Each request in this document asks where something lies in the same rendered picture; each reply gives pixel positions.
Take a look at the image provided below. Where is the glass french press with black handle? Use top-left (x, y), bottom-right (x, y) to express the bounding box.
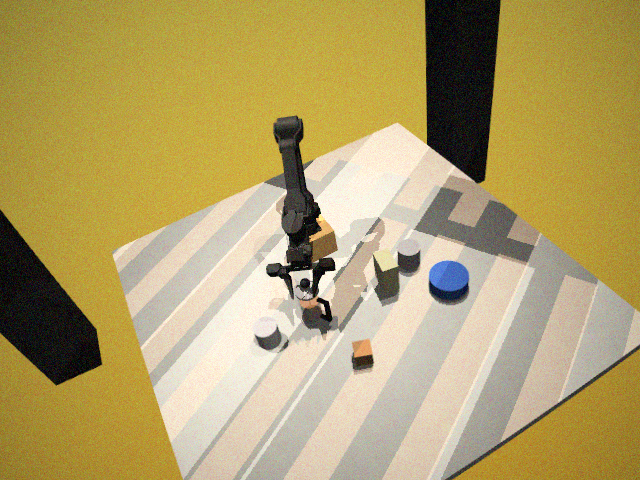
top-left (295, 278), bottom-right (333, 328)

